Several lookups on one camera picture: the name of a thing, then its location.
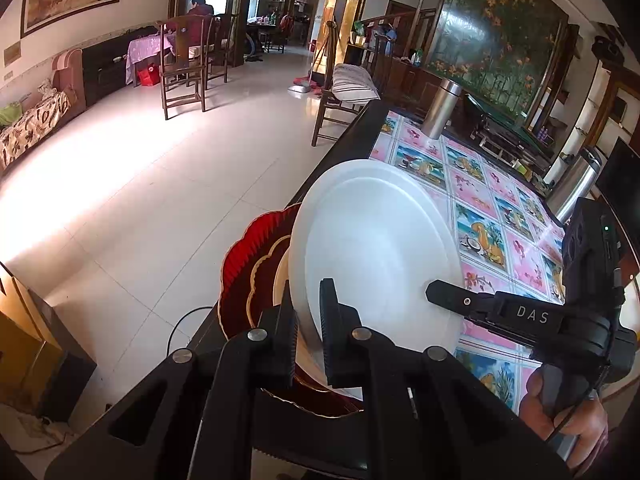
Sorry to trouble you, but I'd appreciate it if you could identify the floor mop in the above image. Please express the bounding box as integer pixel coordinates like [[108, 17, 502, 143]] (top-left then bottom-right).
[[287, 35, 333, 96]]

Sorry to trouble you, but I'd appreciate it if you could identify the striped pillow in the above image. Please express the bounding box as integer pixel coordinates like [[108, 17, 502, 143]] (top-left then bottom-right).
[[331, 63, 381, 106]]

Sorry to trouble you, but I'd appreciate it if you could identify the steel thermos flask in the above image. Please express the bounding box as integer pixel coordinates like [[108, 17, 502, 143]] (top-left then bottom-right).
[[422, 78, 463, 140]]

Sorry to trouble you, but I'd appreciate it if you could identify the tall steel flask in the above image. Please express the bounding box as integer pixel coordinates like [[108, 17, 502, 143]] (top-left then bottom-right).
[[545, 147, 603, 226]]

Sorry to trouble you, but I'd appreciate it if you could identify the red bag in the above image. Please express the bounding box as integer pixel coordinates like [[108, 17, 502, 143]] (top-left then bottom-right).
[[137, 62, 162, 87]]

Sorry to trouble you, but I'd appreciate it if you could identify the pink sofa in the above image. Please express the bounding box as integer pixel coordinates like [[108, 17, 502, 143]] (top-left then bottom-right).
[[0, 49, 86, 171]]

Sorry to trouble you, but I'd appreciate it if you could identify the black low cabinet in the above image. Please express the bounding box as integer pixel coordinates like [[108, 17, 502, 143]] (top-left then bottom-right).
[[81, 25, 158, 108]]

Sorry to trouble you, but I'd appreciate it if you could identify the black monitor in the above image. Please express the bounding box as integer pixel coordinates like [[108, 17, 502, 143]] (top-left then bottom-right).
[[595, 137, 640, 241]]

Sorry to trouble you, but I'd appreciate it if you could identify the large floral wall mural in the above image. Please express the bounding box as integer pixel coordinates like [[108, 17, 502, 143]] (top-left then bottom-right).
[[425, 0, 571, 121]]

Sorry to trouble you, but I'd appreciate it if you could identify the table with pink cloth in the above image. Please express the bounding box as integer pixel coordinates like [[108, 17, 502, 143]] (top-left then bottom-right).
[[125, 34, 176, 86]]

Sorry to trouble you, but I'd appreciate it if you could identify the printed fruit tablecloth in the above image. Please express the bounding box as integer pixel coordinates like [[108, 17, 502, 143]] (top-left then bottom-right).
[[370, 110, 568, 413]]

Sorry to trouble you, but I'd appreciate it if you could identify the wooden chair with pillow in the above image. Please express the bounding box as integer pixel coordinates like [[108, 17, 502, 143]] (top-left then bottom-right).
[[311, 20, 381, 148]]

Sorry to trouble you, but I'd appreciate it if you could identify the leaf patterned blanket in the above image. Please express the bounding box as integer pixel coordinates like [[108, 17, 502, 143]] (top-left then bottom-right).
[[0, 91, 71, 168]]

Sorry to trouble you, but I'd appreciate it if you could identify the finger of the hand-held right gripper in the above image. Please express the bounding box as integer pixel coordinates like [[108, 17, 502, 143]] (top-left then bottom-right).
[[425, 279, 501, 326]]

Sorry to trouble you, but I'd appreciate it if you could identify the green topped table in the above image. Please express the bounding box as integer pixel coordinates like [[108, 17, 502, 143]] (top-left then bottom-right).
[[465, 92, 556, 161]]

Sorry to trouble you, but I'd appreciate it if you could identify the red plate with gold rim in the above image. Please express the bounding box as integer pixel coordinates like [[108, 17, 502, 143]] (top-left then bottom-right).
[[217, 203, 366, 418], [247, 232, 301, 331]]

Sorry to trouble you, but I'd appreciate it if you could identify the light wooden cabinet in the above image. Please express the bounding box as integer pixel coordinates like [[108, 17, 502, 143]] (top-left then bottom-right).
[[0, 262, 66, 411]]

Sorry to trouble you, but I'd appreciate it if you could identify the white plate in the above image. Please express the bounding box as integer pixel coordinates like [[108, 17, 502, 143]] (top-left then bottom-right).
[[288, 159, 465, 401]]

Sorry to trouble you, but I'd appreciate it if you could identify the person's right hand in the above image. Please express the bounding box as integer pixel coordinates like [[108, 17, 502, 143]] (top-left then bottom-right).
[[519, 367, 610, 476]]

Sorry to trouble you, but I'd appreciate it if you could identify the wooden sideboard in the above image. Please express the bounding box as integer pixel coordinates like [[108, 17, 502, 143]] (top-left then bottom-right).
[[345, 42, 441, 116]]

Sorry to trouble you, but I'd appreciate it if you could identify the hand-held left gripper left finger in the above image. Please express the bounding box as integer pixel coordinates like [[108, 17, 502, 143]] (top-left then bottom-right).
[[45, 280, 301, 480]]

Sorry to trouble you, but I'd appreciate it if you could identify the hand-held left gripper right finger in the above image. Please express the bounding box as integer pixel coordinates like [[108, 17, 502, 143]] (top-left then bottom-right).
[[319, 277, 573, 480]]

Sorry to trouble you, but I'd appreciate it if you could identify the wooden dining chair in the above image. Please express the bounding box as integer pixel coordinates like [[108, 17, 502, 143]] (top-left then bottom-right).
[[202, 12, 241, 83], [156, 14, 207, 121]]

